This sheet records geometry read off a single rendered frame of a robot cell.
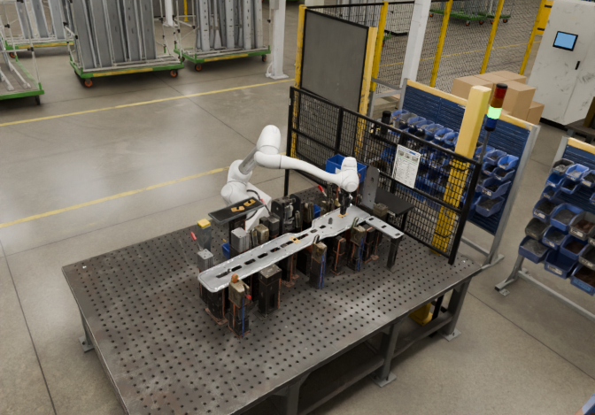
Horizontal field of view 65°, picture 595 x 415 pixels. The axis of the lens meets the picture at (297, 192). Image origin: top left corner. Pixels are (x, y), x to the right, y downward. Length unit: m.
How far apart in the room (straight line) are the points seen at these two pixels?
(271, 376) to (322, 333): 0.44
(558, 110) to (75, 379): 8.18
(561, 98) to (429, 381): 6.49
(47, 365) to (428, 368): 2.78
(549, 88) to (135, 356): 8.07
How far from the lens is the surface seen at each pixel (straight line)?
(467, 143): 3.35
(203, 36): 10.55
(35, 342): 4.16
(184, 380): 2.75
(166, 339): 2.95
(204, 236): 3.05
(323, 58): 5.56
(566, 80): 9.23
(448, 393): 3.79
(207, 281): 2.82
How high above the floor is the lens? 2.85
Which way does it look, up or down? 30 degrees down
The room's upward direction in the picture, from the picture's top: 4 degrees clockwise
